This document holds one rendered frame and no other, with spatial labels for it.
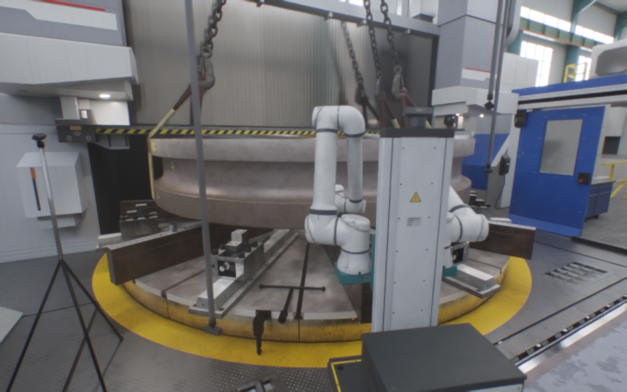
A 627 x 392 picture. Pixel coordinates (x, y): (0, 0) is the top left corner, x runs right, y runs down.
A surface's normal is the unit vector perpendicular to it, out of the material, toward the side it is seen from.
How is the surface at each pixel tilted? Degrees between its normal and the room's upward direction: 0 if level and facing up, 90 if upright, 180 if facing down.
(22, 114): 90
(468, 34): 90
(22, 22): 90
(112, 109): 90
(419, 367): 0
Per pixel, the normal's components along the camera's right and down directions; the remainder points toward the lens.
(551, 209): -0.89, 0.09
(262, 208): -0.18, 0.19
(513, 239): -0.60, 0.15
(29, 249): 0.45, 0.18
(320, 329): 0.04, 0.19
